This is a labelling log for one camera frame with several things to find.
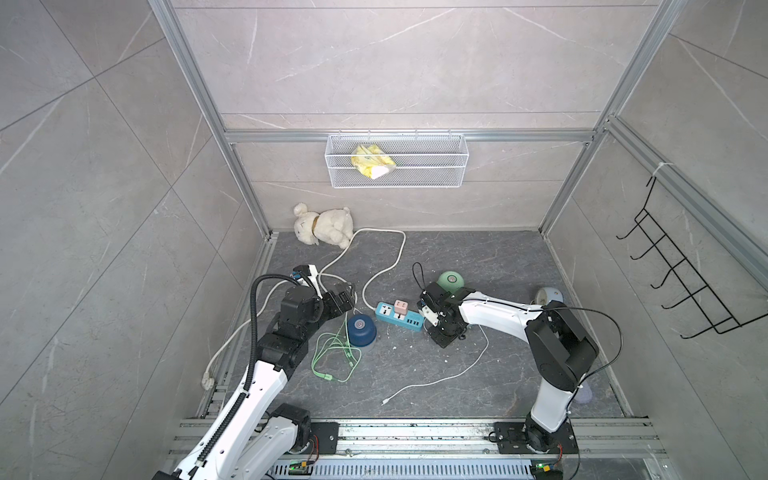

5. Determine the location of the teal power strip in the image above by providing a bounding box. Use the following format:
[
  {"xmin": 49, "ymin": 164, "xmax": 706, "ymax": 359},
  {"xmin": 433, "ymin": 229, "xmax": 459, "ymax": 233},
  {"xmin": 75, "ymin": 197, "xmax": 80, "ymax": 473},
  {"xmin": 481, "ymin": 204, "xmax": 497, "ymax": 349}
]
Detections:
[{"xmin": 375, "ymin": 302, "xmax": 425, "ymax": 331}]

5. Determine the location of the pink USB charger adapter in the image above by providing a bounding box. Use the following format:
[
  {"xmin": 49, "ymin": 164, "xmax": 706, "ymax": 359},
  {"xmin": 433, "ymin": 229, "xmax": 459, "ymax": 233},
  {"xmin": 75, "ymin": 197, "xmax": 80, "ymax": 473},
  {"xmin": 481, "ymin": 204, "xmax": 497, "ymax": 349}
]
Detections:
[{"xmin": 393, "ymin": 300, "xmax": 408, "ymax": 316}]

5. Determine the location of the thin white USB cable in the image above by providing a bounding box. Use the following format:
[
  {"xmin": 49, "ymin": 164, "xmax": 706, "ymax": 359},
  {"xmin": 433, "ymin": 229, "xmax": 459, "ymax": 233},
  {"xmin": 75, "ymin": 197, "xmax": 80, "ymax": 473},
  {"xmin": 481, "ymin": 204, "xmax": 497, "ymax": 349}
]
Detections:
[{"xmin": 381, "ymin": 323, "xmax": 491, "ymax": 407}]

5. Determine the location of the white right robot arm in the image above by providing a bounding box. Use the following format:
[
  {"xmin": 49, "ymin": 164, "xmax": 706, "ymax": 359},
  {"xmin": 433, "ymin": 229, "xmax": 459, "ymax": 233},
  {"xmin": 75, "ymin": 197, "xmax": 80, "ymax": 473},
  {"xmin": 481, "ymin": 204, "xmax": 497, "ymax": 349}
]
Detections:
[{"xmin": 411, "ymin": 262, "xmax": 618, "ymax": 454}]

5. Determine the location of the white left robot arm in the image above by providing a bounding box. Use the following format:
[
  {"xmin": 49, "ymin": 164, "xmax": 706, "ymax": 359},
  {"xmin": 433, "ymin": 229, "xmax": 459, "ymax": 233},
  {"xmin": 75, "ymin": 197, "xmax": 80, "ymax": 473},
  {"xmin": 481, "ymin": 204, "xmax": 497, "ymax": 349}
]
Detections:
[{"xmin": 154, "ymin": 264, "xmax": 355, "ymax": 480}]

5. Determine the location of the cream plush toy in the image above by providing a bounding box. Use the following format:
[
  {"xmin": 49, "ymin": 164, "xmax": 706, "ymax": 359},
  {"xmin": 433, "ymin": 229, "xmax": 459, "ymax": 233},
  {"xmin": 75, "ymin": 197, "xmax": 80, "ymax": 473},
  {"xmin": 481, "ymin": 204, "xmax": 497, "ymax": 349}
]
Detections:
[{"xmin": 293, "ymin": 203, "xmax": 354, "ymax": 250}]

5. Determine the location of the grey round alarm clock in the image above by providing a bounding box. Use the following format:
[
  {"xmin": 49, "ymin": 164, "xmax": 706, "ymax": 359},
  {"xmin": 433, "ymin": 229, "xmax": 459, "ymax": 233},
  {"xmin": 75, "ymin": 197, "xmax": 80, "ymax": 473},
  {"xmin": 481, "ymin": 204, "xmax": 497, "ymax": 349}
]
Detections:
[{"xmin": 532, "ymin": 287, "xmax": 564, "ymax": 306}]

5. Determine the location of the yellow crumpled bag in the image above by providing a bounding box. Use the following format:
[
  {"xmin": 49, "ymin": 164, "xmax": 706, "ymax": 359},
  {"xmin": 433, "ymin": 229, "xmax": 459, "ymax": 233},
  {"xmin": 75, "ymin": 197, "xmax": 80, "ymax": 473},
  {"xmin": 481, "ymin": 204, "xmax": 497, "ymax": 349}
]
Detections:
[{"xmin": 350, "ymin": 144, "xmax": 397, "ymax": 180}]

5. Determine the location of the green charging cable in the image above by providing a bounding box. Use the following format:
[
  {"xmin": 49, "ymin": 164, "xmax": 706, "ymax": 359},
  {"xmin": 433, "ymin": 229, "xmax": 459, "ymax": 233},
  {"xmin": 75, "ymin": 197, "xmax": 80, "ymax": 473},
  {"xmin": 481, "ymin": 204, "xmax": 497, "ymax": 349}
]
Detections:
[{"xmin": 310, "ymin": 317, "xmax": 364, "ymax": 383}]

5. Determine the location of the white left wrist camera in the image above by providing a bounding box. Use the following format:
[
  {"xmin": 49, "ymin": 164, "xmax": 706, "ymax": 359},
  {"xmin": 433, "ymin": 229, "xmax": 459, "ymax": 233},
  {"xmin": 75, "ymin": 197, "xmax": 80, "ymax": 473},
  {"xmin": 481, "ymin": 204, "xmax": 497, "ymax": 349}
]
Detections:
[{"xmin": 292, "ymin": 264, "xmax": 322, "ymax": 296}]

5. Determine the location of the green cordless meat grinder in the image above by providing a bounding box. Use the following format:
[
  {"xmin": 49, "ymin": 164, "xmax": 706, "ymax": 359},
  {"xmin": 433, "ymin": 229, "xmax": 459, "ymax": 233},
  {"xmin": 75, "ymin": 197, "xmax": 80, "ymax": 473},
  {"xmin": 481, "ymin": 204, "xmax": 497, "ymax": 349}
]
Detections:
[{"xmin": 437, "ymin": 271, "xmax": 465, "ymax": 293}]

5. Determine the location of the thick white power cord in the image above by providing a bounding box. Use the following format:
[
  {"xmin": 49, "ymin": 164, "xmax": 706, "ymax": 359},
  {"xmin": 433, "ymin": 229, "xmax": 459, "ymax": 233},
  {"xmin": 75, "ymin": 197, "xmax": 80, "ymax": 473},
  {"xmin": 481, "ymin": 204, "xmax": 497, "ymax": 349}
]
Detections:
[{"xmin": 200, "ymin": 226, "xmax": 408, "ymax": 391}]

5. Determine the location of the white wire mesh basket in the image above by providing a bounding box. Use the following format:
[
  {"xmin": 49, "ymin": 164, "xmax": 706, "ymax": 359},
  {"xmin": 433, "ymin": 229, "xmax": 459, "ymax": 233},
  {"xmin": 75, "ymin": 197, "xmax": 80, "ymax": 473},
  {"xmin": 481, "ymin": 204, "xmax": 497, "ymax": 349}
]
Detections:
[{"xmin": 324, "ymin": 133, "xmax": 469, "ymax": 189}]

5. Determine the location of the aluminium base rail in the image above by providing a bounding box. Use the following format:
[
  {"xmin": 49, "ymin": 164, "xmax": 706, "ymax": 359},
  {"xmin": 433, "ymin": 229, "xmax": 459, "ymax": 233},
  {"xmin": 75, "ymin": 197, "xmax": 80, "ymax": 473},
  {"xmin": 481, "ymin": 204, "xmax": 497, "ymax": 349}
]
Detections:
[{"xmin": 164, "ymin": 417, "xmax": 675, "ymax": 479}]

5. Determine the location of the black wall hook rack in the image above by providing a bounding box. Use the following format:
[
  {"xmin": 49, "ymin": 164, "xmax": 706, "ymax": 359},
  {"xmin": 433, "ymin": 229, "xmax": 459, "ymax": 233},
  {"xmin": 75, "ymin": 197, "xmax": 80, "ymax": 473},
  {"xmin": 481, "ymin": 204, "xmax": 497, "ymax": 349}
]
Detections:
[{"xmin": 616, "ymin": 176, "xmax": 767, "ymax": 340}]

